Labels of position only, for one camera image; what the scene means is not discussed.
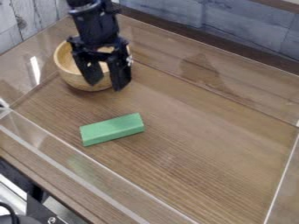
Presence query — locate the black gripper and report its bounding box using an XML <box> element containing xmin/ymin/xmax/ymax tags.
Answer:
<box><xmin>69</xmin><ymin>2</ymin><xmax>133</xmax><ymax>91</ymax></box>

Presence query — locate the black table frame bracket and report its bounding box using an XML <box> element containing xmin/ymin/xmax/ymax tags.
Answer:
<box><xmin>26</xmin><ymin>193</ymin><xmax>77</xmax><ymax>224</ymax></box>

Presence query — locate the green rectangular block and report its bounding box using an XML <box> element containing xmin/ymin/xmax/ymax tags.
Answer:
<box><xmin>79</xmin><ymin>113</ymin><xmax>146</xmax><ymax>146</ymax></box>

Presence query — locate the clear acrylic tray wall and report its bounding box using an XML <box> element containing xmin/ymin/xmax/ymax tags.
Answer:
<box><xmin>0</xmin><ymin>99</ymin><xmax>199</xmax><ymax>224</ymax></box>

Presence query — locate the wooden bowl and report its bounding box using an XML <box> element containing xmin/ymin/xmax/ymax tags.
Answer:
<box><xmin>54</xmin><ymin>41</ymin><xmax>113</xmax><ymax>92</ymax></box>

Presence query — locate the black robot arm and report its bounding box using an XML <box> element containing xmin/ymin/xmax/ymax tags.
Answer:
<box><xmin>67</xmin><ymin>0</ymin><xmax>133</xmax><ymax>91</ymax></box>

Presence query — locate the black cable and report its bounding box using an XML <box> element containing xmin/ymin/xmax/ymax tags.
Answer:
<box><xmin>0</xmin><ymin>201</ymin><xmax>21</xmax><ymax>224</ymax></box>

